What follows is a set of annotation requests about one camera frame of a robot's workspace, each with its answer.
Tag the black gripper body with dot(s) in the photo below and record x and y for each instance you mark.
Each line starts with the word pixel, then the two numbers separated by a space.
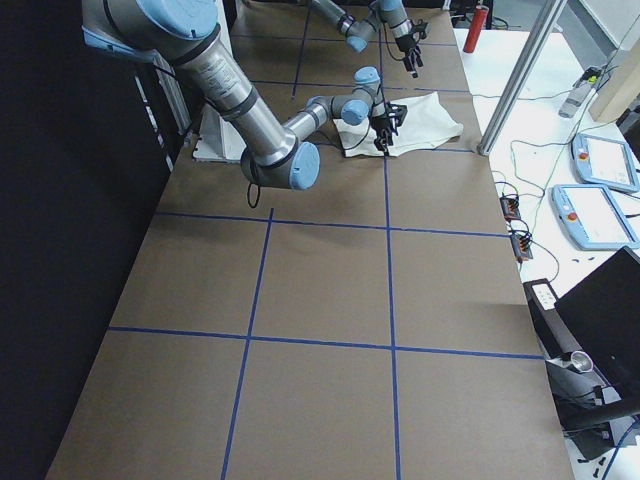
pixel 407 47
pixel 382 123

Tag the cream cat print t-shirt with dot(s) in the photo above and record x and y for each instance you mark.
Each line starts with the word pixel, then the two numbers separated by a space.
pixel 427 125

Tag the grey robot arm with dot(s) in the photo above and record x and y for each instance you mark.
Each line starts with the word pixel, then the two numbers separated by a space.
pixel 187 35
pixel 359 33

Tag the red cylindrical bottle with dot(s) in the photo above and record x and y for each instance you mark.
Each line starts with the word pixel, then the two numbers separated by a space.
pixel 480 15

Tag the black orange usb hub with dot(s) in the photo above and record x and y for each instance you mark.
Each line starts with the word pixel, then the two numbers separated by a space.
pixel 510 208

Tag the brown paper table cover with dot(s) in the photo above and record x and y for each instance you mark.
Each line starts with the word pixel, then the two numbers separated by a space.
pixel 371 327

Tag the wooden board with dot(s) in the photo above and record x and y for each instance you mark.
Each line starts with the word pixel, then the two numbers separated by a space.
pixel 615 97

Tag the near teach pendant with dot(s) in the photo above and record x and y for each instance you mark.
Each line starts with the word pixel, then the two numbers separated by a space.
pixel 592 218

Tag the teach pendant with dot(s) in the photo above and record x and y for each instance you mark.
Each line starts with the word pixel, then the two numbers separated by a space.
pixel 605 161
pixel 592 218

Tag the far teach pendant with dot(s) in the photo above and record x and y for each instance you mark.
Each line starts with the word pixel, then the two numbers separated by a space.
pixel 605 161

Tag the black box with white label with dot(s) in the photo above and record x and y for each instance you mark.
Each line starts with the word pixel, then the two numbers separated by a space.
pixel 551 330

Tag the black laptop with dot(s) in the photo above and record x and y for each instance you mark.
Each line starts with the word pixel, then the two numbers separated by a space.
pixel 602 313

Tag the steel cup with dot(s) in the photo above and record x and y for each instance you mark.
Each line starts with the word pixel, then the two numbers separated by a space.
pixel 580 362

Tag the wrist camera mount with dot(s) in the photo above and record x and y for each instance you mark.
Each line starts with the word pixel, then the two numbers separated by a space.
pixel 396 114
pixel 420 29

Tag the aluminium frame post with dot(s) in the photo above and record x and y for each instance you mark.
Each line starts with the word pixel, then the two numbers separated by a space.
pixel 537 38

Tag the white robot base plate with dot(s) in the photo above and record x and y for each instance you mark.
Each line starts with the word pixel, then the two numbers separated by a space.
pixel 218 140

